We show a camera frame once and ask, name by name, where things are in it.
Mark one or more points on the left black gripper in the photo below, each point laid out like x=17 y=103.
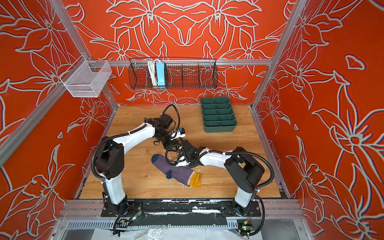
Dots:
x=170 y=145

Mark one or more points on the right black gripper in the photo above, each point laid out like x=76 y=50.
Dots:
x=190 y=166

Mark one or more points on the purple sock with yellow cuff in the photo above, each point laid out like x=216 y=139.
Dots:
x=185 y=176

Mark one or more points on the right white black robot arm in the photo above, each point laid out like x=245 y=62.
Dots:
x=249 y=171

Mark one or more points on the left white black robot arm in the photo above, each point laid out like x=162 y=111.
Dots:
x=108 y=160

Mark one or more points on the green compartment tray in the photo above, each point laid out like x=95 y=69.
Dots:
x=218 y=115

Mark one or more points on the light blue box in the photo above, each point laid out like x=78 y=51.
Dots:
x=160 y=66

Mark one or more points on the black wire wall basket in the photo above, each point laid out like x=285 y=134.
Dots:
x=180 y=73

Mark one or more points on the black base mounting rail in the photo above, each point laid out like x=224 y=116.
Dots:
x=183 y=207

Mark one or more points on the clear plastic wall bin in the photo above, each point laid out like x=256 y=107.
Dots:
x=86 y=79

